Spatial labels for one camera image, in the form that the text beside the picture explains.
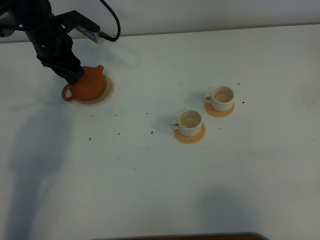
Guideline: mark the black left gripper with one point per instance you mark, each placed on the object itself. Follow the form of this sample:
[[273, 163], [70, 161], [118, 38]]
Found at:
[[53, 46]]

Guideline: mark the brown clay teapot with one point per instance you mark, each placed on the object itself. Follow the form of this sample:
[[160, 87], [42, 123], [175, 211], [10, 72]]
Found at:
[[89, 87]]

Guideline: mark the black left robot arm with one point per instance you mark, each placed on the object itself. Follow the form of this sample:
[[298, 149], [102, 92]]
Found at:
[[19, 9]]

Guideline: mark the beige round teapot coaster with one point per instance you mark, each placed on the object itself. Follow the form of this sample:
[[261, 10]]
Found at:
[[105, 96]]

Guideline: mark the white teacup near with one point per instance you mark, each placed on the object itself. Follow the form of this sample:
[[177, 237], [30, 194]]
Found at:
[[189, 123]]

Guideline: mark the white teacup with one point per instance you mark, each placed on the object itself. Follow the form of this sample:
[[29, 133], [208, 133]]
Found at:
[[221, 98], [189, 123]]

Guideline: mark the orange coaster near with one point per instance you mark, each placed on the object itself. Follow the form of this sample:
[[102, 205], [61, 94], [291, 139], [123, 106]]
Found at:
[[190, 139]]

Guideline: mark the orange coaster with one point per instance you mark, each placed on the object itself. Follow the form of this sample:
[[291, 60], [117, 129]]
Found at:
[[190, 139], [218, 114]]

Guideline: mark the orange coaster far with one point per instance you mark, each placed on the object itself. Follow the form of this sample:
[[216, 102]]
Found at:
[[218, 114]]

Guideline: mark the white teacup far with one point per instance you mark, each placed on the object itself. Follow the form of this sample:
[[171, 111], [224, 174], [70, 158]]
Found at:
[[221, 98]]

